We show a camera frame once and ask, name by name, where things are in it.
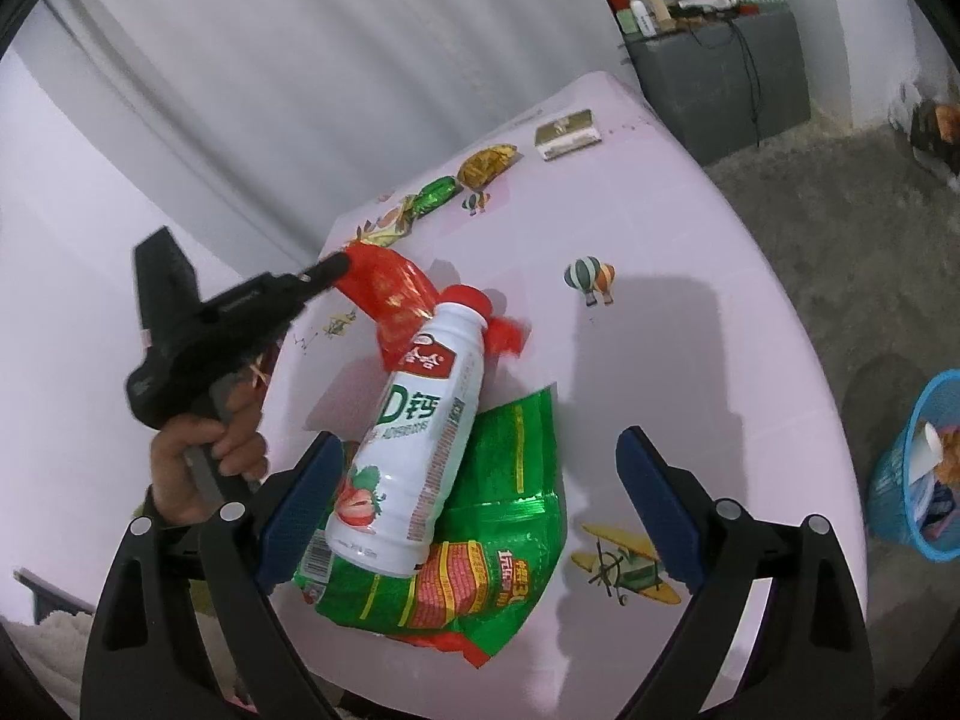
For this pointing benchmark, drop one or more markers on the small yellow candy wrapper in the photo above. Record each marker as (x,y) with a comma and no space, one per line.
(340,325)

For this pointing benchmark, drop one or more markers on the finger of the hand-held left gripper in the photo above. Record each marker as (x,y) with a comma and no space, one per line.
(326,270)

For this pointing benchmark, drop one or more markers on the white strawberry milk bottle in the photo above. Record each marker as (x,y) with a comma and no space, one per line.
(420,435)

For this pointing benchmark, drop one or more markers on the green snack bag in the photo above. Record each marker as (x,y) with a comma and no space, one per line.
(510,480)

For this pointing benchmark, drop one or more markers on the person's left hand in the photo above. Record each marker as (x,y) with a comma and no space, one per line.
(176,476)

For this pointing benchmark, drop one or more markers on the gold candy wrapper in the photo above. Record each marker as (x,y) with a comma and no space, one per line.
(486,165)

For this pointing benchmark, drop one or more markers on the grey cabinet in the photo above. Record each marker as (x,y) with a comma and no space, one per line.
(712,90)

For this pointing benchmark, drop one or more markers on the white curtain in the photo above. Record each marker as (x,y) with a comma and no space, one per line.
(300,52)

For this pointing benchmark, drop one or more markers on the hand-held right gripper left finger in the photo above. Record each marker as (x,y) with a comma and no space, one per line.
(300,510)

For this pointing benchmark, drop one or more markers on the white and gold box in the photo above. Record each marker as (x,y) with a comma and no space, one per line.
(568,136)

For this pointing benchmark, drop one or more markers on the red foil wrapper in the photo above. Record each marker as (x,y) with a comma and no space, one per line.
(390,285)

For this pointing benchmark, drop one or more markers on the green candy wrapper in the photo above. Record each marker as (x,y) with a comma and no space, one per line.
(431,196)

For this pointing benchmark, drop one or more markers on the white paper cup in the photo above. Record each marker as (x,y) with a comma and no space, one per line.
(928,450)

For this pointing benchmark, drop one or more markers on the yellow biscuit packet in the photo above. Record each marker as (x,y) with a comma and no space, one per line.
(382,229)

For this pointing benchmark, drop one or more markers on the white fuzzy cloth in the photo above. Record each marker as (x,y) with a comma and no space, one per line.
(52,645)

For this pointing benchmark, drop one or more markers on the pink printed tablecloth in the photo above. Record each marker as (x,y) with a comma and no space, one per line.
(675,315)

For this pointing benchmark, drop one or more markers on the blue mesh trash basket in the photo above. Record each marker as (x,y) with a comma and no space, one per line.
(900,495)

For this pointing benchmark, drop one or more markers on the small white bottle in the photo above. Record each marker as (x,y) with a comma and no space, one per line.
(640,17)

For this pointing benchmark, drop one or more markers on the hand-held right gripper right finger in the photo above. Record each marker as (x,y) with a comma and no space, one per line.
(660,510)

